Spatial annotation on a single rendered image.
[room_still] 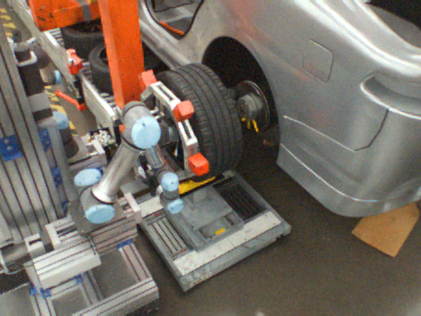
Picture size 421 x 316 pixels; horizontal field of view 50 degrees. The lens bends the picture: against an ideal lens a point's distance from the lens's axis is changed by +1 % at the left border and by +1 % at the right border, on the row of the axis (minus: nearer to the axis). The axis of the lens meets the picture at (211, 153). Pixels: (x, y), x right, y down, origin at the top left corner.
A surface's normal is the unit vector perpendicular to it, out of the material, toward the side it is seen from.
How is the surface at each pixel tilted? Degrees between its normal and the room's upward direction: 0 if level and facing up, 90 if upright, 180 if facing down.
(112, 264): 0
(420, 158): 89
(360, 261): 0
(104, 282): 0
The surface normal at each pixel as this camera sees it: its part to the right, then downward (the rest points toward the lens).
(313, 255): 0.00, -0.76
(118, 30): 0.54, 0.55
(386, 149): -0.34, 0.61
